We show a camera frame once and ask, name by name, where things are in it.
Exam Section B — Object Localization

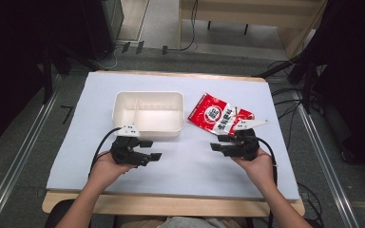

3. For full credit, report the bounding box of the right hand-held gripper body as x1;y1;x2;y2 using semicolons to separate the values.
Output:
231;119;270;162

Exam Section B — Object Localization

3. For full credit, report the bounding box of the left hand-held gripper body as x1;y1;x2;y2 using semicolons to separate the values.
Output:
110;124;152;167

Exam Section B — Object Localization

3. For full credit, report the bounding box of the red snack packet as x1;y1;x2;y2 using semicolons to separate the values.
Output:
187;92;256;136

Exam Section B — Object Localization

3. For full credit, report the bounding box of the white plastic container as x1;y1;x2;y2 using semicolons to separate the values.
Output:
111;90;185;138

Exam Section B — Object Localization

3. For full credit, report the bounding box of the person's left hand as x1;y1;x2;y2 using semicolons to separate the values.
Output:
89;151;138;192

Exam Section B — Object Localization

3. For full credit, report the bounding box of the person's right hand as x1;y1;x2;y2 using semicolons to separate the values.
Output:
230;147;278;192

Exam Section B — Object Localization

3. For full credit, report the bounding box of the white table sheet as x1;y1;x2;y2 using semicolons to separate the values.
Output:
46;71;300;201

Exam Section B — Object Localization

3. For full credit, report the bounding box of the wooden table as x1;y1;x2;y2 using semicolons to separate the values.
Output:
41;69;306;219

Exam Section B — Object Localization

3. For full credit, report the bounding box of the person's grey shirt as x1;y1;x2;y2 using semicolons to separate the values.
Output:
156;216;236;228

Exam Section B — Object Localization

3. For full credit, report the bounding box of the dark cabinet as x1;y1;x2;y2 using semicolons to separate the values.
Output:
79;0;125;62

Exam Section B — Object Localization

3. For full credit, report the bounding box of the light wooden bench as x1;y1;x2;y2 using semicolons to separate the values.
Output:
178;0;329;60

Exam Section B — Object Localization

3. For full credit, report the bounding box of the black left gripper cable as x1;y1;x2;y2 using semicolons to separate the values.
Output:
88;126;123;179

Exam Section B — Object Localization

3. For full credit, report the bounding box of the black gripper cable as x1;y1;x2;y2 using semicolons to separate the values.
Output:
254;136;279;228
88;126;123;179

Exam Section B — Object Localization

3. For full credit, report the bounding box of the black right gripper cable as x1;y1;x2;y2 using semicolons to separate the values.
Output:
254;136;279;228

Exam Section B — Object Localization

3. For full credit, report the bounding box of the black floor cables bundle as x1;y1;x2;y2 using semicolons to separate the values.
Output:
267;60;303;153

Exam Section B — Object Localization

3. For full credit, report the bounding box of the metal floor rail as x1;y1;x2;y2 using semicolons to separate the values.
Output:
0;89;60;228
293;89;360;228

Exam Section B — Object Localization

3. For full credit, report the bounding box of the black floor cable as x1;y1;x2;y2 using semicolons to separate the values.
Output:
162;0;200;55

